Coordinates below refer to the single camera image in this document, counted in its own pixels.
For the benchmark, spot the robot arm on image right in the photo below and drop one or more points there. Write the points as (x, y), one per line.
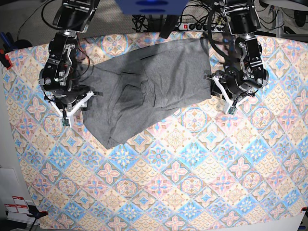
(245, 73)

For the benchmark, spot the grey T-shirt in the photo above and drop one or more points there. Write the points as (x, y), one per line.
(144, 86)

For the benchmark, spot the white labelled box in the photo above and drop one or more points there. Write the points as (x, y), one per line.
(13, 195)

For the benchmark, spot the white power strip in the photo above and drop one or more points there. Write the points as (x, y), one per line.
(199, 27)

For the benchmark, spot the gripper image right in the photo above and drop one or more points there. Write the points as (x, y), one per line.
(224, 86)

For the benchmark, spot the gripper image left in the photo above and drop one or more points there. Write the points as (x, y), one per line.
(67, 103)

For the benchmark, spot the orange clamp upper left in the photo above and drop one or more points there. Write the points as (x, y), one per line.
(5, 60)

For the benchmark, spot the blue clamp lower left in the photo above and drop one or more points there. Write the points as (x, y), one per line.
(33, 212)

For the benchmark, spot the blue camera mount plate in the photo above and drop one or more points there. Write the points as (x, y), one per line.
(136, 7)

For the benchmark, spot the black centre post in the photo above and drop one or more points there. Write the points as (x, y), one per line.
(170, 22)

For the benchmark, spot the patterned tablecloth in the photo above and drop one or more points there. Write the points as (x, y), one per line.
(198, 169)

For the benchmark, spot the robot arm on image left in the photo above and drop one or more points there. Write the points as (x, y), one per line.
(59, 77)

